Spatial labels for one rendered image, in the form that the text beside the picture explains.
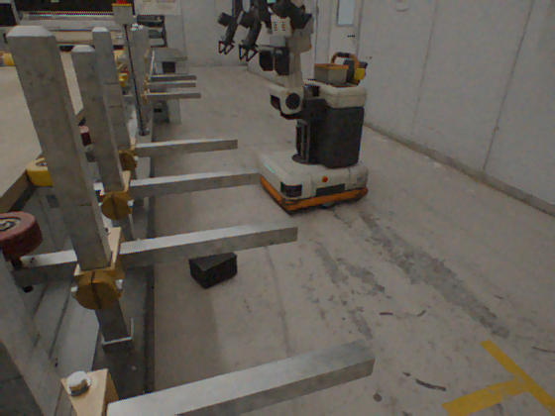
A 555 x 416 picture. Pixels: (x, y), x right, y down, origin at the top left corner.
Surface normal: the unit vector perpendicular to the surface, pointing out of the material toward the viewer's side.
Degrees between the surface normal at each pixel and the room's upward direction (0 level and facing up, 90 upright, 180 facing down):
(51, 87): 90
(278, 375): 0
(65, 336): 0
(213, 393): 0
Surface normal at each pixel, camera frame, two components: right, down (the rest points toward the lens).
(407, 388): 0.01, -0.88
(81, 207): 0.31, 0.45
